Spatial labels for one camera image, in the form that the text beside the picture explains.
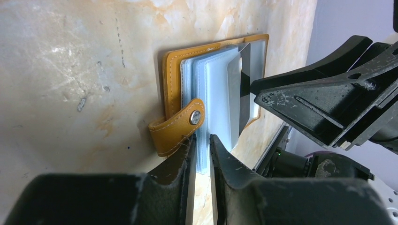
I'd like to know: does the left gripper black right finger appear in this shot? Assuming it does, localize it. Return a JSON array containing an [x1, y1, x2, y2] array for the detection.
[[209, 135, 392, 225]]

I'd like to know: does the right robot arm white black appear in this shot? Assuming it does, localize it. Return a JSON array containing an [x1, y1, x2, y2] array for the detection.
[[251, 35, 398, 196]]

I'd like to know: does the tan leather card holder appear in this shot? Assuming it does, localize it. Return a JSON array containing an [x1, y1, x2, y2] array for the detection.
[[149, 34, 269, 174]]

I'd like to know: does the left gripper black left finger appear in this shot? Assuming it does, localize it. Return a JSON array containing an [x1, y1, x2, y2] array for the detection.
[[5, 135, 196, 225]]

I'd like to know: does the black VIP credit card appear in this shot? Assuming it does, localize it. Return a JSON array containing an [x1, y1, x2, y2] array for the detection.
[[239, 43, 251, 135]]

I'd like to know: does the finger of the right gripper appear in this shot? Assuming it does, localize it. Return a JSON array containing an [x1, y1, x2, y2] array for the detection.
[[250, 35, 373, 95], [255, 42, 398, 151]]

